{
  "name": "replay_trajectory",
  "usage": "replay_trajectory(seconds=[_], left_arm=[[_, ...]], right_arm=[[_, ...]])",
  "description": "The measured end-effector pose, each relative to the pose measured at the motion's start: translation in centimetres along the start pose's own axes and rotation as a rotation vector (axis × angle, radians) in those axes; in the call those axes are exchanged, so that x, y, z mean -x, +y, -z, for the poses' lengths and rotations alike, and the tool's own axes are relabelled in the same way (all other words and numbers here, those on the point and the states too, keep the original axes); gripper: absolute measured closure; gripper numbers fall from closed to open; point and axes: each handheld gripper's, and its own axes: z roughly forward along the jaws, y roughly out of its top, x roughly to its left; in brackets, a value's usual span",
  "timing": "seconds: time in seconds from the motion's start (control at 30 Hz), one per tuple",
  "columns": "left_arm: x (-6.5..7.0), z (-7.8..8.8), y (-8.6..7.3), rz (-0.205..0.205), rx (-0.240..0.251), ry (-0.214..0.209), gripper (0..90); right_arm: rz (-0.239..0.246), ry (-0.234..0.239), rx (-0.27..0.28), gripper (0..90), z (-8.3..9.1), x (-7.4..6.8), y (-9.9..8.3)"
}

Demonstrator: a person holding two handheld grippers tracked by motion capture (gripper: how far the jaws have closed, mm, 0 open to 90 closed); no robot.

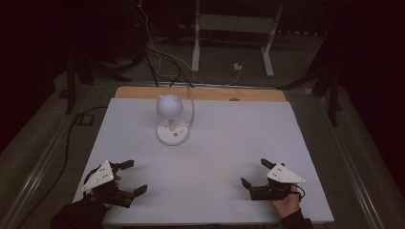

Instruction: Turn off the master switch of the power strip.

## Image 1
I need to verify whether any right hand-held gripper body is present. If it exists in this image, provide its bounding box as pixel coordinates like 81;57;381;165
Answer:
249;163;307;202

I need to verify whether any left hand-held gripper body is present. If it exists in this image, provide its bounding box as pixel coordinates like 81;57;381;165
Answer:
81;159;136;209

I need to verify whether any person's left hand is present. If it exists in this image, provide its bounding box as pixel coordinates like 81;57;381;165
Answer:
85;174;123;211

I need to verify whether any person's right hand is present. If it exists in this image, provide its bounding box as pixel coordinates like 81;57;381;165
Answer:
269;184;303;219

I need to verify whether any white table mat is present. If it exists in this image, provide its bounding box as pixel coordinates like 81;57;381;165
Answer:
72;96;335;227

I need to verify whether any white round desk lamp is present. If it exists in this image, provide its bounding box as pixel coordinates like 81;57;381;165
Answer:
155;93;191;147

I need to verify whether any wooden table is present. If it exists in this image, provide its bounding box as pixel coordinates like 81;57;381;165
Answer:
114;86;288;103

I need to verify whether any black stand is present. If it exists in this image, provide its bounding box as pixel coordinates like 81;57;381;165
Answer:
58;52;133;115
276;31;347;128

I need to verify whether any grey metal stand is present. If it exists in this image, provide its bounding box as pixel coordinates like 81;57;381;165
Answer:
190;0;285;78

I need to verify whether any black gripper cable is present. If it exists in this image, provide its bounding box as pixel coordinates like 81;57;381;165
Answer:
295;185;307;202

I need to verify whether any long black floor cable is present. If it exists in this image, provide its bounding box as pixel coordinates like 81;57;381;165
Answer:
13;105;109;229

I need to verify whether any grey metal floor rail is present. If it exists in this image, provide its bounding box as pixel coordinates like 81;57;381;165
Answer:
0;122;75;229
314;94;388;229

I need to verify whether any white lamp cable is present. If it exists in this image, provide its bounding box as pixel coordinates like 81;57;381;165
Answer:
185;85;196;129

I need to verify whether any black cable bundle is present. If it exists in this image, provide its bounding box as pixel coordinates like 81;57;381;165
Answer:
143;42;196;89

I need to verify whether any thin white floor cable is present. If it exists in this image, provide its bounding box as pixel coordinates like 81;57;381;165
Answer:
139;0;242;87

